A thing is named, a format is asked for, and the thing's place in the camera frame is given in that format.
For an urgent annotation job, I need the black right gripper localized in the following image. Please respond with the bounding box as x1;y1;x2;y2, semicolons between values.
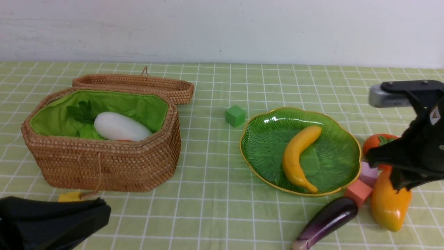
365;101;443;191

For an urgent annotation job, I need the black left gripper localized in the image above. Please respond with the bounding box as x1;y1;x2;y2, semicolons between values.
0;196;111;250

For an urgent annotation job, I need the orange persimmon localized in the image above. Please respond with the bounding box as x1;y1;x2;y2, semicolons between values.
362;133;398;163

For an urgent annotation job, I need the yellow orange mango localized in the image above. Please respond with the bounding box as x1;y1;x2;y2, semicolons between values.
370;167;412;232

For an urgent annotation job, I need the purple eggplant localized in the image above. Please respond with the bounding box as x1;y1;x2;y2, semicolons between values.
292;197;359;250

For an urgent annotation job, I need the yellow banana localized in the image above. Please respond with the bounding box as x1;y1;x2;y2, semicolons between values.
282;125;322;194

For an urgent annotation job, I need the orange carrot with leaves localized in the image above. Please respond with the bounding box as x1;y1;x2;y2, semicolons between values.
66;100;134;142

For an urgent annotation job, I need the green pepper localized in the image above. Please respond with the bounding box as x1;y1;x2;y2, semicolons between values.
79;124;105;140

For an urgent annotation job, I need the white radish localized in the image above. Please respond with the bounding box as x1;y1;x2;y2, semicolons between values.
94;112;153;141

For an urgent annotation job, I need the pink foam cube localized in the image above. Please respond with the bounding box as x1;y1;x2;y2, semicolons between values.
359;161;378;188

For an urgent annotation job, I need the red foam cube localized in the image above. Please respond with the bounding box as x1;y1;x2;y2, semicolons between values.
344;179;373;209

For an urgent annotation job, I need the yellow foam cube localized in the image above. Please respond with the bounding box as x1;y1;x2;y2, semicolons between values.
58;191;83;202

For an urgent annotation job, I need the green glass leaf plate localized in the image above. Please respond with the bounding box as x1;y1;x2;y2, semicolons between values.
239;107;362;197

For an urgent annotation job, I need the woven wicker basket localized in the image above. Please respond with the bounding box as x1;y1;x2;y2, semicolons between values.
21;87;182;192

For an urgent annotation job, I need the green foam cube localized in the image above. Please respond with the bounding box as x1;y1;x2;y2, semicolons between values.
225;105;246;128

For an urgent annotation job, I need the checkered green tablecloth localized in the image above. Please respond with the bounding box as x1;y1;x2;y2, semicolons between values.
0;61;443;250

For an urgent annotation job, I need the woven basket lid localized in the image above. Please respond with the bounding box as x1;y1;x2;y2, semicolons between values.
72;67;195;104

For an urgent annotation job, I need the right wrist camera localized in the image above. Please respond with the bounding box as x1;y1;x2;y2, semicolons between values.
368;80;444;116

